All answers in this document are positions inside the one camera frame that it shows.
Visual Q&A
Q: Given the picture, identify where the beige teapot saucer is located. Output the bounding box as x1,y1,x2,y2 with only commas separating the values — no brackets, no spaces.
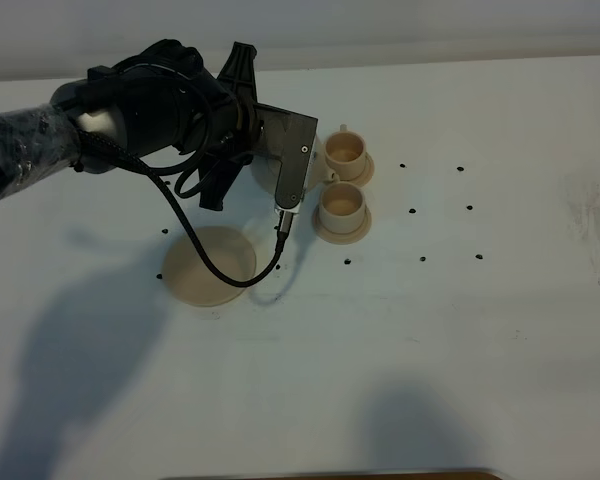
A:
160,225,257,307

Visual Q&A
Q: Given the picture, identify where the beige teacup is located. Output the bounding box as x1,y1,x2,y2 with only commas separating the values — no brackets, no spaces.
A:
324,124,367,181
318,182,366,235

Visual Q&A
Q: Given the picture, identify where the far beige teacup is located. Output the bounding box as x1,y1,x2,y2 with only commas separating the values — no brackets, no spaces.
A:
324,124,367,181

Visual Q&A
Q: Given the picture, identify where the far beige cup saucer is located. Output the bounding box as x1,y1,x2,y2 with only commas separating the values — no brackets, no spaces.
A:
317,154,375,187

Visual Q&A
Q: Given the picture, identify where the near beige cup saucer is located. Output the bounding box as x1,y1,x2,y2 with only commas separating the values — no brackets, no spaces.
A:
312,205,372,245

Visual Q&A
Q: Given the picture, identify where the beige cup saucer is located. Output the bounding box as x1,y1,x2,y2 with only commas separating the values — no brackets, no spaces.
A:
317,154,375,187
312,205,372,245

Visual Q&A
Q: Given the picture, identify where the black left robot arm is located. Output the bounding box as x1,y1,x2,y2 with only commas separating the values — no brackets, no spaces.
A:
0,39,270,211

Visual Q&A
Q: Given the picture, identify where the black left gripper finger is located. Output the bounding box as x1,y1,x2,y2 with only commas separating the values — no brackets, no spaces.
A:
198,159,244,210
217,42,258,102

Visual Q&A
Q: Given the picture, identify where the beige teapot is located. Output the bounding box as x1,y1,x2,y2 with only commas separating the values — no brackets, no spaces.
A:
250,137,339,195

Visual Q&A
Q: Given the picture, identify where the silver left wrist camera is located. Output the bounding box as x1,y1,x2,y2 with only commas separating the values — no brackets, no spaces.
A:
253,104,318,213

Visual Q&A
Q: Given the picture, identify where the black braided camera cable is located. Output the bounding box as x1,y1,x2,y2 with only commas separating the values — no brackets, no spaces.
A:
77,124,296,288

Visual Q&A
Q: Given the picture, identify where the near beige teacup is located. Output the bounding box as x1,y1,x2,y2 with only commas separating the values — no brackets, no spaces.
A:
318,182,366,235

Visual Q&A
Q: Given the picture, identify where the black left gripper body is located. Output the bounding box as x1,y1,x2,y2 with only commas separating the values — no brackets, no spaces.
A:
199,89,263,165

